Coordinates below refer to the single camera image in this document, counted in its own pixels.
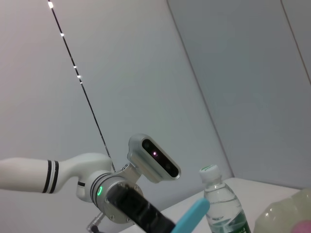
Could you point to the blue scissors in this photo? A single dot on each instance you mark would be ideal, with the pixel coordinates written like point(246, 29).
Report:
point(192, 214)

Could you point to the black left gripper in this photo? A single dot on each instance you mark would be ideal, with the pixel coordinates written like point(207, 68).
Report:
point(141, 211)

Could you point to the green glass fruit plate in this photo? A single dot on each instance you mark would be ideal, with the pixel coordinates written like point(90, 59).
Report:
point(284, 213)

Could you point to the pink peach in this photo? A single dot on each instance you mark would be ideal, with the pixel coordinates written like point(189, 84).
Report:
point(303, 227)

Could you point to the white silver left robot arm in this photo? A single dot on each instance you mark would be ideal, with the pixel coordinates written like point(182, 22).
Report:
point(80, 174)

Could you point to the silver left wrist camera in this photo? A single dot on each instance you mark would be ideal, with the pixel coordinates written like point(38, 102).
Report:
point(155, 157)

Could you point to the clear green-label water bottle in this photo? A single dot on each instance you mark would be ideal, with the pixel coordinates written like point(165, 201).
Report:
point(223, 206)

